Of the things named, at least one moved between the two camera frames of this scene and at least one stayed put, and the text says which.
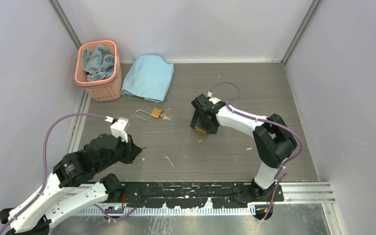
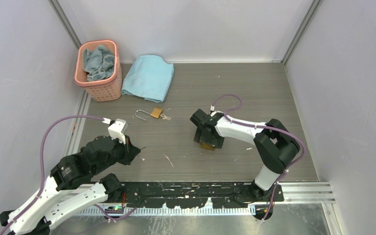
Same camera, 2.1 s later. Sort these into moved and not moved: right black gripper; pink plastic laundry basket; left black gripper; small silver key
Moved: right black gripper
Not moved: pink plastic laundry basket; small silver key; left black gripper
